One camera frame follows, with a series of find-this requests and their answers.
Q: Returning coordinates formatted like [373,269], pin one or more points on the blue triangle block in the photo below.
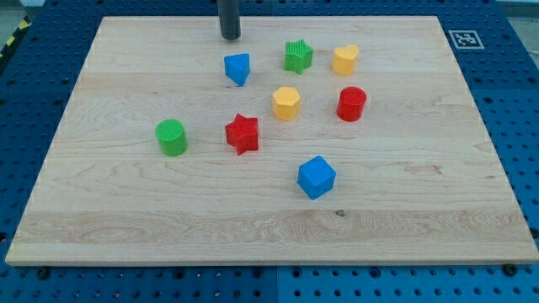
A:
[237,67]

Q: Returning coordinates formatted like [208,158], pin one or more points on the red star block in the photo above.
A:
[243,134]

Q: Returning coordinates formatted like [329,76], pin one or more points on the light wooden board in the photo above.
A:
[418,181]

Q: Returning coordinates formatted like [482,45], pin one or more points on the blue cube block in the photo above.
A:
[316,177]

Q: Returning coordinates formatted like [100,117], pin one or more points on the yellow hexagon block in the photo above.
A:
[286,103]

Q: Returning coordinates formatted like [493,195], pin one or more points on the red cylinder block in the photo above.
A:
[352,101]

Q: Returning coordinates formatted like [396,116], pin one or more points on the green star block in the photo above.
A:
[298,56]

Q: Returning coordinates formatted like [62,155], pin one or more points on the green cylinder block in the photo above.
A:
[171,137]

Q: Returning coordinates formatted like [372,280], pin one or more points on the yellow heart block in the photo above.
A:
[344,59]

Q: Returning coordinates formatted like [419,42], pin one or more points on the white fiducial marker tag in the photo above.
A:
[465,39]

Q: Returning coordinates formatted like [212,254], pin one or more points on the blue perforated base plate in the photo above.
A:
[40,77]

